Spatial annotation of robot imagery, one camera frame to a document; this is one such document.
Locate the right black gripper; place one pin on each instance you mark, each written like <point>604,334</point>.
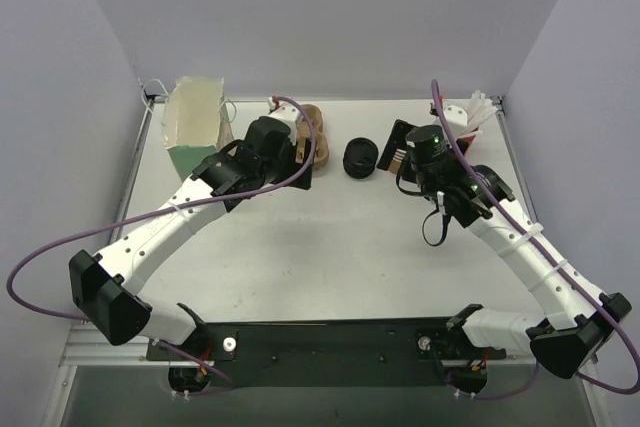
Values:
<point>392,148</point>

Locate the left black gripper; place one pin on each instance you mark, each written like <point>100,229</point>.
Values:
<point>302,167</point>

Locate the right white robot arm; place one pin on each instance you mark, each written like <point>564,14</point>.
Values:
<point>577,316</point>

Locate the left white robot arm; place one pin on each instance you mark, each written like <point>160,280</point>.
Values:
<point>107,286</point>

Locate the black coffee lid stack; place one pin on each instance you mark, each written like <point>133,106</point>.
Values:
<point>360,158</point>

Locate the green paper takeout bag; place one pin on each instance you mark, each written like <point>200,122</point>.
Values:
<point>196,122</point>

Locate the brown cardboard cup carrier stack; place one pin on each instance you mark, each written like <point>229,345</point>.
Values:
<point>305,131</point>

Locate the red straw holder cup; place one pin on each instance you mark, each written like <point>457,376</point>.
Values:
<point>465,141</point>

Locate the white wrapped straws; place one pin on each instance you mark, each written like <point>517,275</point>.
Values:
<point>480,108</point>

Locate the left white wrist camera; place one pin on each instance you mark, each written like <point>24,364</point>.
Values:
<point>285,113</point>

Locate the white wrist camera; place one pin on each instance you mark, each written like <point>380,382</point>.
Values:
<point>456,117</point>
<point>285,113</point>

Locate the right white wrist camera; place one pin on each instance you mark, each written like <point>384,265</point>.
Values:
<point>456,117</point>

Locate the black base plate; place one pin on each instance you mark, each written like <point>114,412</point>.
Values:
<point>391,352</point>

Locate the aluminium front rail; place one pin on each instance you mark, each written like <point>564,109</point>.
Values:
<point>86,346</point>

